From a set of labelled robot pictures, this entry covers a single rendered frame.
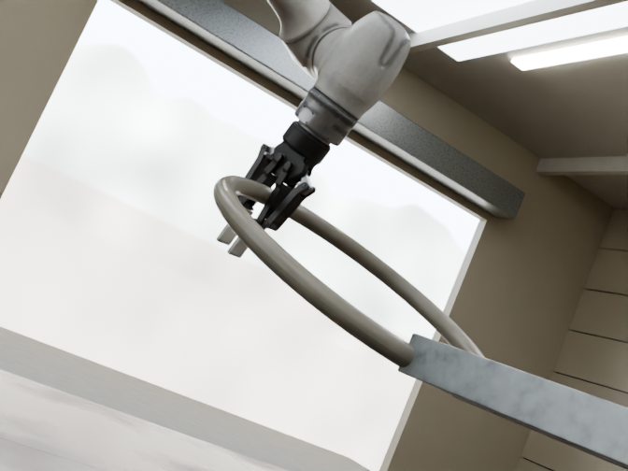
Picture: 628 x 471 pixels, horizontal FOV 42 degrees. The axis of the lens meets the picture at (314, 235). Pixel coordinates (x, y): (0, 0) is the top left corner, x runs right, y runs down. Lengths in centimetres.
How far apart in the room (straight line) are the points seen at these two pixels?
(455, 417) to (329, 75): 774
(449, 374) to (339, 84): 51
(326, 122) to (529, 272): 799
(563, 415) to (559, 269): 864
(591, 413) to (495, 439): 845
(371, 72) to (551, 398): 60
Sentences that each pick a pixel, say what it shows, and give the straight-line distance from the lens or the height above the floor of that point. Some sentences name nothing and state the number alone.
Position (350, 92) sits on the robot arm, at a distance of 127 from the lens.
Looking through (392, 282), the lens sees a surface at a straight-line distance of 141.
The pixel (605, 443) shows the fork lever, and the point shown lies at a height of 108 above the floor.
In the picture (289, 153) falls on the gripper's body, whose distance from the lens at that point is 132.
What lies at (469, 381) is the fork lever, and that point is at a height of 109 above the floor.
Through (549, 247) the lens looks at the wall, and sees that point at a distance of 936.
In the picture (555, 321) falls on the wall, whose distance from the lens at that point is 954.
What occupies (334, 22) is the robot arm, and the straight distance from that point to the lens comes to 138.
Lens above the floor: 104
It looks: 8 degrees up
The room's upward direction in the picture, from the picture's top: 23 degrees clockwise
